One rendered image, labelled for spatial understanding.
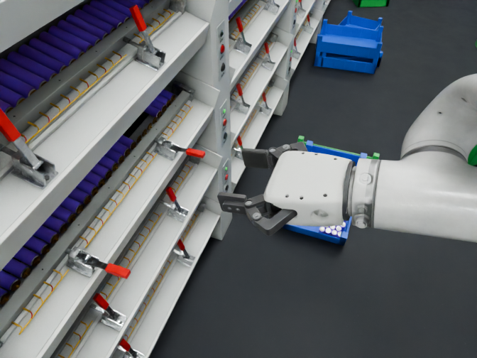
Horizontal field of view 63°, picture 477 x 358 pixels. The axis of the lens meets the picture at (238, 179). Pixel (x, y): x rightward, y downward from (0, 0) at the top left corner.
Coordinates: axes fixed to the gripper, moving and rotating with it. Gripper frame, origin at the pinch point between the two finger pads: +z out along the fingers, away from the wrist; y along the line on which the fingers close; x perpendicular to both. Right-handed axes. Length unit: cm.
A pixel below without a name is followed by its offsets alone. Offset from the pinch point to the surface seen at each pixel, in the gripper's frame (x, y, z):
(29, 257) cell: -2.4, -17.6, 26.1
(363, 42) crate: -56, 163, 3
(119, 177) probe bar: -3.5, 0.9, 23.2
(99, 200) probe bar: -3.5, -4.8, 23.4
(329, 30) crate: -51, 167, 21
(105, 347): -26.9, -19.0, 24.5
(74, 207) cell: -2.6, -7.7, 26.0
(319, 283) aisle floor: -66, 26, -2
